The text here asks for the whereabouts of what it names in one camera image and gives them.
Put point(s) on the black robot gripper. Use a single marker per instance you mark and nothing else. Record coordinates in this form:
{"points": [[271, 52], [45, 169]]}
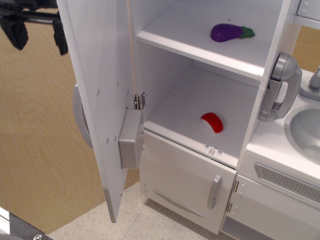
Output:
{"points": [[13, 14]]}

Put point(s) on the white fridge door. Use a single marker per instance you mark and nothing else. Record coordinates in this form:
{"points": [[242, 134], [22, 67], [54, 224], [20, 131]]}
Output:
{"points": [[99, 38]]}

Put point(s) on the white toy fridge cabinet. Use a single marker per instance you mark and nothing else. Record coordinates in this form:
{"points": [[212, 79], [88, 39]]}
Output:
{"points": [[185, 74]]}

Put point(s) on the metal door hinge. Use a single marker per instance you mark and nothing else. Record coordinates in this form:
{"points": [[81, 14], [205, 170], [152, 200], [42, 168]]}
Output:
{"points": [[140, 101]]}

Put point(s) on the grey ice dispenser panel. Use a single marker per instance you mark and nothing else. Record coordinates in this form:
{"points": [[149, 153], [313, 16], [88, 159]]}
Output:
{"points": [[131, 139]]}

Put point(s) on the purple toy eggplant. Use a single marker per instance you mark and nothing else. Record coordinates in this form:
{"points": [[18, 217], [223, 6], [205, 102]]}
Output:
{"points": [[224, 32]]}

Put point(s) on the white lower freezer door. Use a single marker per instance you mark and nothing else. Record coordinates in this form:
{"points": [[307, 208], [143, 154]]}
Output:
{"points": [[180, 180]]}

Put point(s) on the red toy fruit slice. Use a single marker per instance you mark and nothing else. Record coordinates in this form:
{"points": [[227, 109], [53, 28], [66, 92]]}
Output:
{"points": [[211, 121]]}

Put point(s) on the grey toy telephone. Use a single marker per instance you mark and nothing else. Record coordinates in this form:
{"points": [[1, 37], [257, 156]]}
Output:
{"points": [[282, 89]]}

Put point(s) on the grey toy faucet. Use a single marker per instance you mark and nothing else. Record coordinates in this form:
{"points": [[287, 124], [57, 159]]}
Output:
{"points": [[310, 86]]}

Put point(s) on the grey toy sink basin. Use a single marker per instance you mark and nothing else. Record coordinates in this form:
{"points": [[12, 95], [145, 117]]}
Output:
{"points": [[302, 130]]}

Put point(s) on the white kitchen counter unit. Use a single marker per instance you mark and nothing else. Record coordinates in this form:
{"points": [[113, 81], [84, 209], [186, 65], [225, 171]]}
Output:
{"points": [[259, 210]]}

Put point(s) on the grey vent grille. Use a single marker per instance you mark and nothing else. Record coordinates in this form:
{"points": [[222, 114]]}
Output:
{"points": [[288, 183]]}

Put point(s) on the grey fridge door handle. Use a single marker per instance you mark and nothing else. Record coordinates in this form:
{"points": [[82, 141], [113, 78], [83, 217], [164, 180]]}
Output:
{"points": [[79, 116]]}

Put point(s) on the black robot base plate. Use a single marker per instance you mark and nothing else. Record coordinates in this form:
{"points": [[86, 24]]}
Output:
{"points": [[14, 228]]}

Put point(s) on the grey freezer door handle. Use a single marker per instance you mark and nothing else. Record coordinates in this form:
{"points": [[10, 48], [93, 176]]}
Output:
{"points": [[211, 202]]}

